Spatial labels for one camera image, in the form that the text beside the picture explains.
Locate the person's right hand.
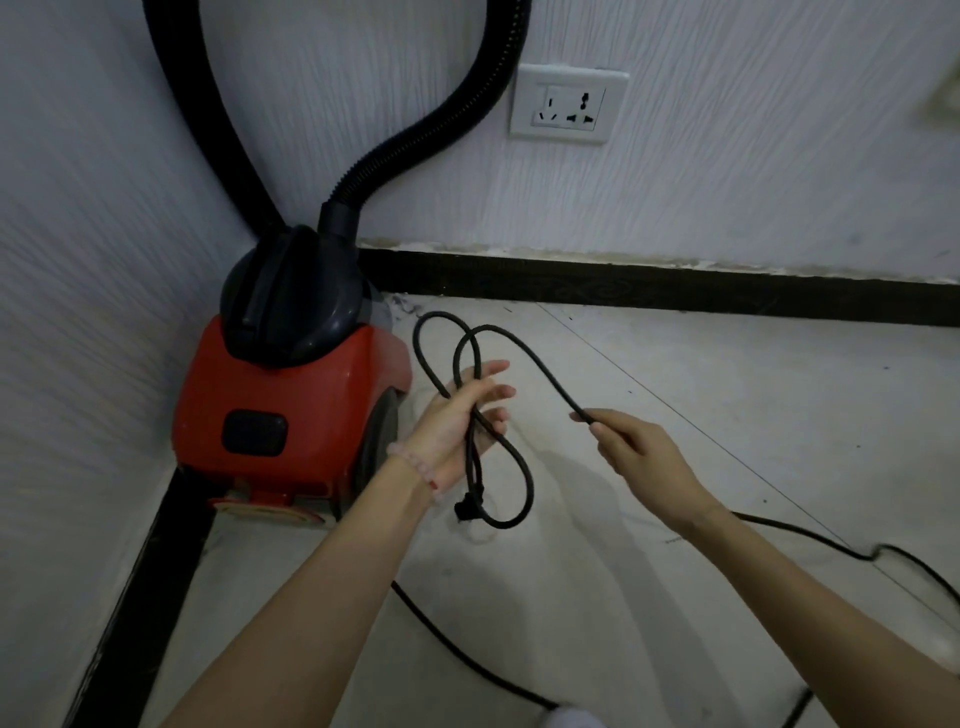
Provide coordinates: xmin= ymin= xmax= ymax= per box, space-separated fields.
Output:
xmin=570 ymin=408 xmax=726 ymax=538

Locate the person's left hand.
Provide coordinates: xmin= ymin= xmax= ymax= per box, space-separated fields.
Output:
xmin=388 ymin=359 xmax=518 ymax=504

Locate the black power cord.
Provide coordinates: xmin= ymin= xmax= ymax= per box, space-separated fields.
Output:
xmin=389 ymin=310 xmax=960 ymax=728

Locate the person's right forearm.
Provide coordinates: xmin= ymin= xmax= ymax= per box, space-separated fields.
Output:
xmin=679 ymin=505 xmax=960 ymax=728

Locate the person's left forearm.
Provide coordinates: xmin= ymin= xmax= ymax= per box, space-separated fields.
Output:
xmin=157 ymin=459 xmax=438 ymax=728

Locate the dark baseboard strip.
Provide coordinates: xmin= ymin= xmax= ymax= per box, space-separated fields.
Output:
xmin=66 ymin=463 xmax=220 ymax=728
xmin=358 ymin=246 xmax=960 ymax=328

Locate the red canister vacuum cleaner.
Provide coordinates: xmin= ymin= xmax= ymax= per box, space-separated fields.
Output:
xmin=171 ymin=201 xmax=411 ymax=531

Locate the pale pink bead bracelet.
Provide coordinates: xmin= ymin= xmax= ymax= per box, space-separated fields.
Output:
xmin=385 ymin=441 xmax=444 ymax=506

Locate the black corrugated vacuum hose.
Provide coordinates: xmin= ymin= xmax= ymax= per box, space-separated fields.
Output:
xmin=141 ymin=0 xmax=534 ymax=235

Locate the white wall power socket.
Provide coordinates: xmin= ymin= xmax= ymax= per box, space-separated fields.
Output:
xmin=509 ymin=63 xmax=630 ymax=146

